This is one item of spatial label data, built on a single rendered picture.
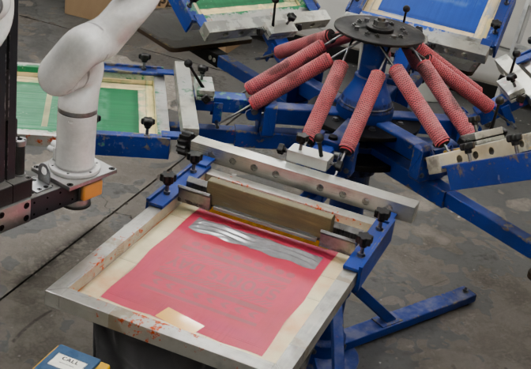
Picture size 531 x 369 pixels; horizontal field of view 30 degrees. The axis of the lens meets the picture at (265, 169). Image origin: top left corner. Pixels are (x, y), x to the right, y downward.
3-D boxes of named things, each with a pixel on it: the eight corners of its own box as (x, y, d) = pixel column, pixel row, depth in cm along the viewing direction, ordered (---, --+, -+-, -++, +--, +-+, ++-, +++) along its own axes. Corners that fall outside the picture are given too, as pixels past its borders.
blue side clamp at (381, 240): (357, 291, 247) (363, 268, 244) (339, 285, 248) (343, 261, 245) (390, 241, 272) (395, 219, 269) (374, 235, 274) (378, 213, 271)
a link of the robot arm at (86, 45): (190, -14, 220) (145, 3, 205) (98, 85, 241) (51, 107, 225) (148, -63, 220) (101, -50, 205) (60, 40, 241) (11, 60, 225)
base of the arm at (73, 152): (29, 161, 244) (31, 103, 237) (68, 148, 253) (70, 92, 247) (73, 184, 236) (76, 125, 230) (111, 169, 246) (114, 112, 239)
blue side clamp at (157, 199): (160, 226, 263) (163, 203, 260) (144, 220, 265) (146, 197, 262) (209, 184, 289) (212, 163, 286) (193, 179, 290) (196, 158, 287)
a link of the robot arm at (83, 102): (107, 108, 241) (111, 46, 234) (76, 125, 229) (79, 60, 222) (74, 97, 244) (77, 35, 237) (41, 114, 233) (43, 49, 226)
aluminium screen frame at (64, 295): (283, 393, 206) (285, 378, 204) (43, 304, 223) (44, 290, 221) (388, 235, 272) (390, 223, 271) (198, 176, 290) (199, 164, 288)
